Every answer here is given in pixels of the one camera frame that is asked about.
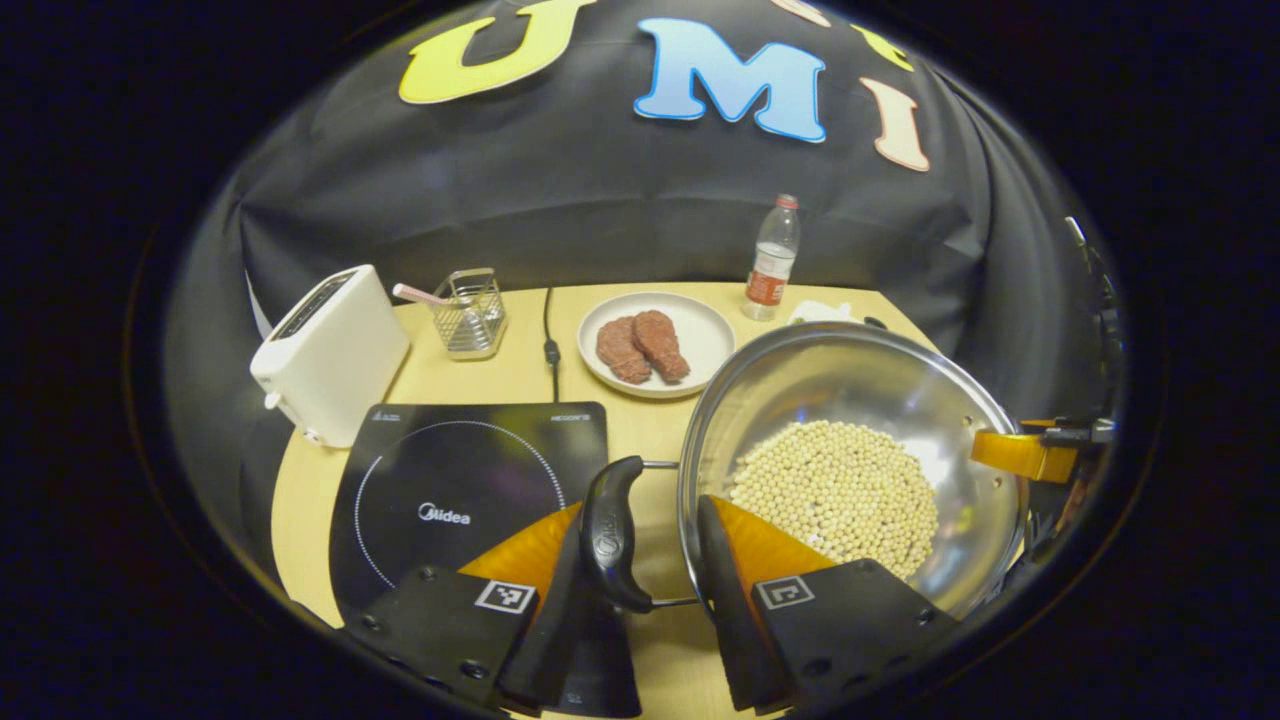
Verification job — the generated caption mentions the stainless steel pot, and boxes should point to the stainless steel pot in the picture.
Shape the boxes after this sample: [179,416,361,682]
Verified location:
[580,322,1031,622]

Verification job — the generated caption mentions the white round plate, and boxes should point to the white round plate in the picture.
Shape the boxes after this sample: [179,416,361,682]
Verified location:
[578,292,738,401]

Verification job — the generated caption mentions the white toaster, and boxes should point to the white toaster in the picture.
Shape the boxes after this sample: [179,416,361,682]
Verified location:
[250,264,413,448]

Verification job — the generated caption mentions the pile of soybeans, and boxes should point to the pile of soybeans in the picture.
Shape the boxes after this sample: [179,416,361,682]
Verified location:
[728,420,940,582]

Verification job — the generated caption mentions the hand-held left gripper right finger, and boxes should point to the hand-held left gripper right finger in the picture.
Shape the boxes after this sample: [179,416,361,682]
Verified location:
[697,494,961,714]

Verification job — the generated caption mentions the black induction cooktop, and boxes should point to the black induction cooktop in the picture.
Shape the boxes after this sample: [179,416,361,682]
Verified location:
[328,402,642,719]

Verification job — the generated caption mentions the black backdrop cloth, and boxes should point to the black backdrop cloth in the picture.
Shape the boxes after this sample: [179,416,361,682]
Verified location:
[165,0,1126,591]

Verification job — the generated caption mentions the brown meat piece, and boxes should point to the brown meat piece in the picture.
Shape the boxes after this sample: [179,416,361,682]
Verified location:
[596,316,653,386]
[632,310,692,385]

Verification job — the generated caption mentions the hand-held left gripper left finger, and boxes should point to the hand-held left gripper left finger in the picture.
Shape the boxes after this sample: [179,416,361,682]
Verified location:
[345,500,603,714]

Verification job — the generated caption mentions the clear plastic water bottle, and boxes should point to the clear plastic water bottle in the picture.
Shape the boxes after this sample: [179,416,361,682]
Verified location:
[742,194,802,323]

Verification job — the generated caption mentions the metal wire basket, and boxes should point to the metal wire basket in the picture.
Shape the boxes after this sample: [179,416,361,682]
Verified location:
[430,267,509,362]

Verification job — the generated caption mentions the white divided bean dish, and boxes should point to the white divided bean dish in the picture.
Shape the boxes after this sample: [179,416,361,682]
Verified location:
[788,299,882,328]

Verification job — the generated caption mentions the black power cable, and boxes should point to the black power cable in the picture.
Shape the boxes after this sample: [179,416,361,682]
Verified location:
[542,287,562,404]

